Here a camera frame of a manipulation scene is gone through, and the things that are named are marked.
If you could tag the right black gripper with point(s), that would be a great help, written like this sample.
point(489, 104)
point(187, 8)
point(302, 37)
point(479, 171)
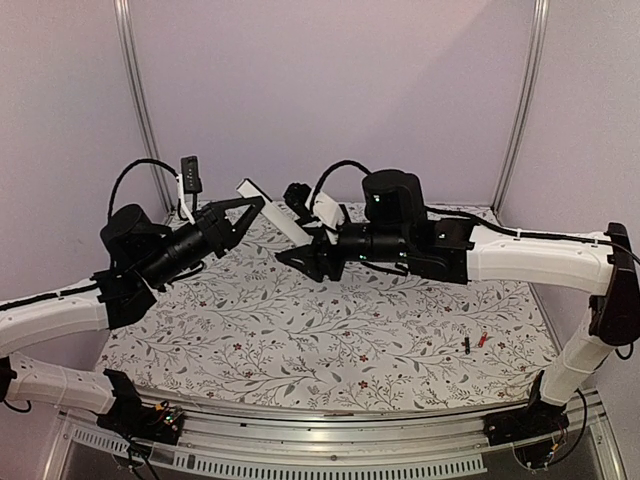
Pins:
point(315, 254)

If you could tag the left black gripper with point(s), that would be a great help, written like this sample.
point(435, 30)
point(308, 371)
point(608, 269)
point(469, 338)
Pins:
point(227, 235)

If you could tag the white remote control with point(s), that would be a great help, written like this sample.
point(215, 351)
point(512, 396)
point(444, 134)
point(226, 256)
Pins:
point(288, 227)

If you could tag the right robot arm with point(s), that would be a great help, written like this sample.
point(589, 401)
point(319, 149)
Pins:
point(460, 248)

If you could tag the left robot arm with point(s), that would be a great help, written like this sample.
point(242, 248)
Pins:
point(145, 258)

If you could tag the floral patterned table mat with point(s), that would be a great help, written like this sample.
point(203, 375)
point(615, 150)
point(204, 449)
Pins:
point(249, 329)

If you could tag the red battery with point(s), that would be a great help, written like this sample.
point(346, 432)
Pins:
point(482, 339)

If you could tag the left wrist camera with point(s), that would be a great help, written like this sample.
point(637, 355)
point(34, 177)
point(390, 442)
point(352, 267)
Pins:
point(189, 186)

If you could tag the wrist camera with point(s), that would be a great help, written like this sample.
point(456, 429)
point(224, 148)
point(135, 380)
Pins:
point(324, 209)
point(189, 186)

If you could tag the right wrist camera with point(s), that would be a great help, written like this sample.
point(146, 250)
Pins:
point(324, 209)

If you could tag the aluminium front rail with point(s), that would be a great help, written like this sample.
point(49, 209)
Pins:
point(227, 440)

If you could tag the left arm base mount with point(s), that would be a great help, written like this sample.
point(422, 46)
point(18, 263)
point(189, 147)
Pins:
point(131, 419)

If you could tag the right aluminium frame post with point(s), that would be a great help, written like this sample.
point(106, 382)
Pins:
point(532, 64)

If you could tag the aluminium frame post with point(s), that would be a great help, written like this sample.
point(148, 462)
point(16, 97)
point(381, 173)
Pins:
point(125, 30)
point(532, 64)

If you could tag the left aluminium frame post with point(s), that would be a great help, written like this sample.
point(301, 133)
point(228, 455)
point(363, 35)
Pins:
point(125, 30)

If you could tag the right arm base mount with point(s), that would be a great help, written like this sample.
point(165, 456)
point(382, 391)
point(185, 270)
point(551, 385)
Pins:
point(535, 419)

